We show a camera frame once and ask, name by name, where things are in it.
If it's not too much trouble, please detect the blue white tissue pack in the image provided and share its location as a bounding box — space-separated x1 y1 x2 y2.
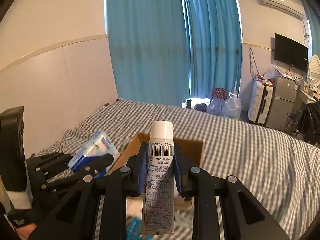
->
67 131 120 178

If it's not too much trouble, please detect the white cream tube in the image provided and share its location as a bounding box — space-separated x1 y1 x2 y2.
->
141 121 174 236

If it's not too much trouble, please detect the brown cardboard box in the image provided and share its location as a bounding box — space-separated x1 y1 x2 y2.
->
107 132 205 213

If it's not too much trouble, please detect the clear water jug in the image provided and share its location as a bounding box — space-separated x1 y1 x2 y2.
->
222 92 242 120
207 98 226 116

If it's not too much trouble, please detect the red patterned bag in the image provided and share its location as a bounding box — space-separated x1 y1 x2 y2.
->
210 88 228 100

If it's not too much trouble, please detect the grey checked bed sheet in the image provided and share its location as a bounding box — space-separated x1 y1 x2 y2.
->
41 99 319 239

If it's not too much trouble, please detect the white suitcase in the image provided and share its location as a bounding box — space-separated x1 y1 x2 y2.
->
248 77 273 125

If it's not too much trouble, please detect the teal curtain left panel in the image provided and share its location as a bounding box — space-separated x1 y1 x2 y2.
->
106 0 189 106

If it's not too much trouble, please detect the teal curtain panel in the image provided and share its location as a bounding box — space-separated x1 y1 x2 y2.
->
182 0 242 99
106 0 189 106

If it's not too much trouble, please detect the silver mini fridge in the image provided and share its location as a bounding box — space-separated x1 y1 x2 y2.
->
266 75 298 131

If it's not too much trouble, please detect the black clothing on chair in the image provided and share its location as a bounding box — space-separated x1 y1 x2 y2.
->
288 101 320 145

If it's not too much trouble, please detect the white dressing table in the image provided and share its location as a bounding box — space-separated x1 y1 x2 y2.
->
298 80 319 105

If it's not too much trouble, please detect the teal curtain right panel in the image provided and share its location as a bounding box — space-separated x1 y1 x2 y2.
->
182 0 242 99

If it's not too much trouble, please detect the white oval mirror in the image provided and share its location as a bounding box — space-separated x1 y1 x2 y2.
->
309 54 320 87

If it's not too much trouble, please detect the white air conditioner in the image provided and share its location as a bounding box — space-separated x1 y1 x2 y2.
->
261 0 305 20

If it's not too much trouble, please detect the black camera display unit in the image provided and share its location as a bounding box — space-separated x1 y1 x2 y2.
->
1 106 33 210

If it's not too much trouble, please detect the black wall television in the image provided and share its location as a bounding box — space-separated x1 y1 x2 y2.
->
274 33 308 73

